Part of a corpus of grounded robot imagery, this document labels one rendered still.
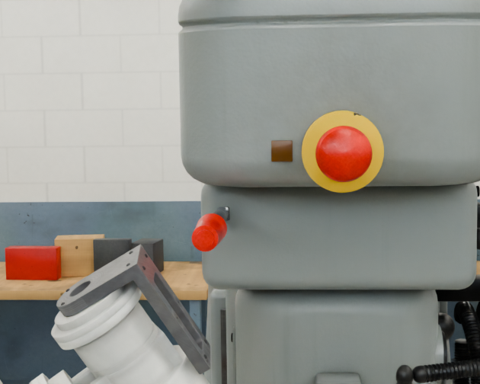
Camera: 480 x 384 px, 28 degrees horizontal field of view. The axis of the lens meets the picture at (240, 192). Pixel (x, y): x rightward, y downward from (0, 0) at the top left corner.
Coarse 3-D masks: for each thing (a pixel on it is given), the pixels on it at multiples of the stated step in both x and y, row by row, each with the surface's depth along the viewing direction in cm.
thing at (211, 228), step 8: (224, 208) 82; (208, 216) 72; (216, 216) 73; (224, 216) 79; (200, 224) 70; (208, 224) 69; (216, 224) 71; (224, 224) 73; (200, 232) 69; (208, 232) 69; (216, 232) 69; (224, 232) 72; (192, 240) 69; (200, 240) 69; (208, 240) 69; (216, 240) 69; (200, 248) 69; (208, 248) 69
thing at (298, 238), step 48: (240, 192) 82; (288, 192) 82; (336, 192) 82; (384, 192) 81; (432, 192) 81; (240, 240) 83; (288, 240) 82; (336, 240) 82; (384, 240) 82; (432, 240) 82; (240, 288) 84; (288, 288) 84; (336, 288) 83; (384, 288) 83; (432, 288) 83
